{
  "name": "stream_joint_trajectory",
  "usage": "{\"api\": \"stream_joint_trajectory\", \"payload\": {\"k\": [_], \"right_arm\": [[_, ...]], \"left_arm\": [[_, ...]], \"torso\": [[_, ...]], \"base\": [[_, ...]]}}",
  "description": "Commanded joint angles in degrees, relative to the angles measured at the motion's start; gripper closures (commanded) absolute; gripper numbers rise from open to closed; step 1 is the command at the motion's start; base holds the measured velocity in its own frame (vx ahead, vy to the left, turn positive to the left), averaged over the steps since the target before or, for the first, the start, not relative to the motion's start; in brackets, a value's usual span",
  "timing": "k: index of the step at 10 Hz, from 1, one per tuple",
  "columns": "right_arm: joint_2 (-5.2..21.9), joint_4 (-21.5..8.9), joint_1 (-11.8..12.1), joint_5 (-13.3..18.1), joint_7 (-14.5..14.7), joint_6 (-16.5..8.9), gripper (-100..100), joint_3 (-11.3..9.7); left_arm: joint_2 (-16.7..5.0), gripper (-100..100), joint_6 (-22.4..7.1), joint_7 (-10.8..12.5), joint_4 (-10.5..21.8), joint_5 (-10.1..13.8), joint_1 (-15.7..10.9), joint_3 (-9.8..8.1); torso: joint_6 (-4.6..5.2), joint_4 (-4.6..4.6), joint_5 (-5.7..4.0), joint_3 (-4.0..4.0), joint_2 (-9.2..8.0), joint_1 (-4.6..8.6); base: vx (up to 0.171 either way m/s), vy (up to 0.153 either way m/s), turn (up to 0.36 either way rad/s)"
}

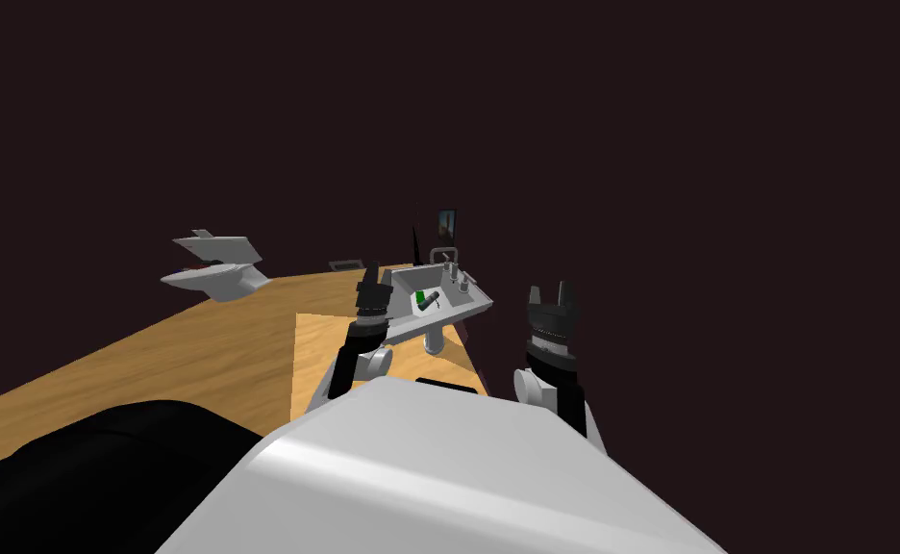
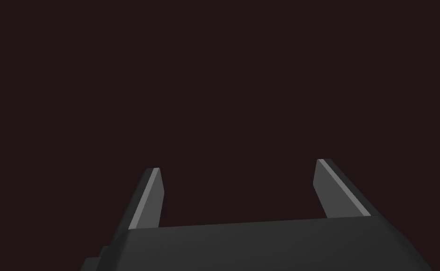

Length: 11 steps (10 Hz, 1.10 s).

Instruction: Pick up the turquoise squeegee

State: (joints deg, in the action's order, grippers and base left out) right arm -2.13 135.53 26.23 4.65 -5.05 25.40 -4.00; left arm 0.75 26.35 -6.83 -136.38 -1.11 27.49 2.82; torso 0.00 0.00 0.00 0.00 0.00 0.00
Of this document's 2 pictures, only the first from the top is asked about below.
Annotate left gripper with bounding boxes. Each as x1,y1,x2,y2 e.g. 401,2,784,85
354,261,396,321

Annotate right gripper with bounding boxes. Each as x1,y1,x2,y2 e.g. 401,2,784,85
526,280,582,360

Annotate white toilet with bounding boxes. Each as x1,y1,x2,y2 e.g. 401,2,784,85
159,228,273,304

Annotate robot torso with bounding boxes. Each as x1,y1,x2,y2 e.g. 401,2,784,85
156,374,729,554

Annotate white wall sink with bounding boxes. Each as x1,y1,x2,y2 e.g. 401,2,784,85
378,246,496,358

